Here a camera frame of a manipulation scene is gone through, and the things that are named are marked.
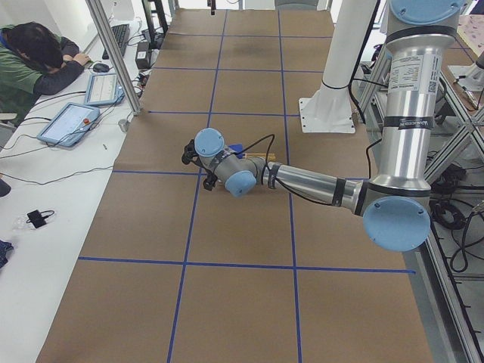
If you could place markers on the wooden rack bar outer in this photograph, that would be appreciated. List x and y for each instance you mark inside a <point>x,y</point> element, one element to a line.
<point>270,155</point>

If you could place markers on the teach pendant near post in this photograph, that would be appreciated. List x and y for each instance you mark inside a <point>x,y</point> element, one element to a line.
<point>103,89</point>

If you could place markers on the person in green shirt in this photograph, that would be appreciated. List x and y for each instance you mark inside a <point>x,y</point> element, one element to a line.
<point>35,62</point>

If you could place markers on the black keyboard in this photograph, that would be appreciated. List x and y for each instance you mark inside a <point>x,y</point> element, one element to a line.
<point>121,34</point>

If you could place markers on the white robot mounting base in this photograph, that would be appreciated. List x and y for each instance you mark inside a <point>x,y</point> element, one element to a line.
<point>329,109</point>

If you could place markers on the blue towel grey trim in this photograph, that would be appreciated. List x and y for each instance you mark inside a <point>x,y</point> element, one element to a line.
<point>238,150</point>

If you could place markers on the black power adapter box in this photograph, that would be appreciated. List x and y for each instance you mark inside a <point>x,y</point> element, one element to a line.
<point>143,55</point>

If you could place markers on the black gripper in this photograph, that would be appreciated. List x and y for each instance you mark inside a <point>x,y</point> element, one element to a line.
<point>210,180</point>

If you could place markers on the grey aluminium frame post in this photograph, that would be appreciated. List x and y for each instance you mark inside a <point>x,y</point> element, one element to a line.
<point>104,31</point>

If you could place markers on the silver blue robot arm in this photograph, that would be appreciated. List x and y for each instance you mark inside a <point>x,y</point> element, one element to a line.
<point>394,202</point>

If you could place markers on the brown table mat blue grid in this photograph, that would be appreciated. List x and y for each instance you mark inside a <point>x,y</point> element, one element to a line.
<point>170,272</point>

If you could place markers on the black computer mouse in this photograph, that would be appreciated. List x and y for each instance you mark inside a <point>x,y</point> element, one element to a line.
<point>100,68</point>

